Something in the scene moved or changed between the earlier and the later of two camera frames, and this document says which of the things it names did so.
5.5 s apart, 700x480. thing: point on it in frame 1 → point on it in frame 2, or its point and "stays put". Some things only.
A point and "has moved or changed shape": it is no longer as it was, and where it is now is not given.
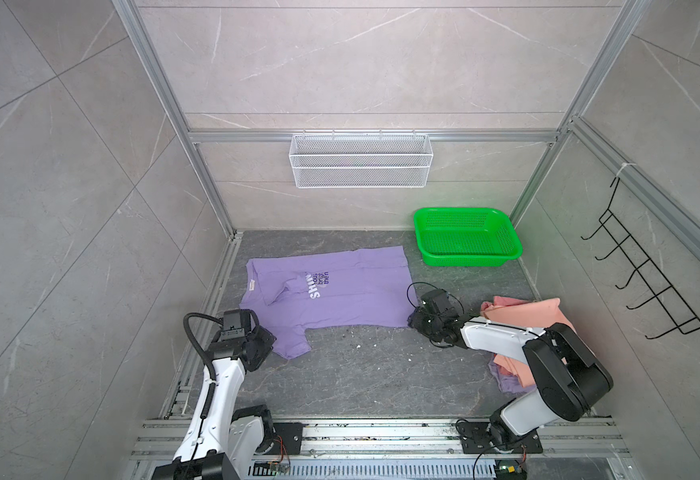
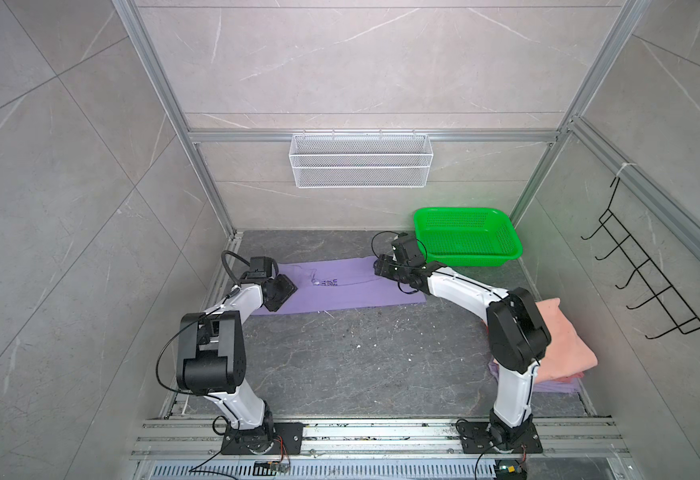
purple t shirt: (352, 289) has moved or changed shape
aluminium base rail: (414, 440) stays put
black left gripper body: (260, 341) → (282, 287)
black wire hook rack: (686, 320) stays put
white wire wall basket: (356, 161) stays put
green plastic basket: (465, 237) stays put
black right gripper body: (421, 321) → (392, 269)
